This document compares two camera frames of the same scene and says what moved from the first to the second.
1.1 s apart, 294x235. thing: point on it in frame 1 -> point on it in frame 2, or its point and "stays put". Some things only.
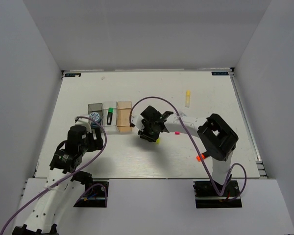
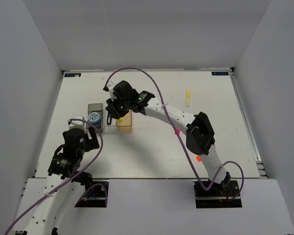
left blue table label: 72,75 stays put
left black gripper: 96,143 stays put
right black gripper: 143,132 -> 115,113
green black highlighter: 110,115 stays put
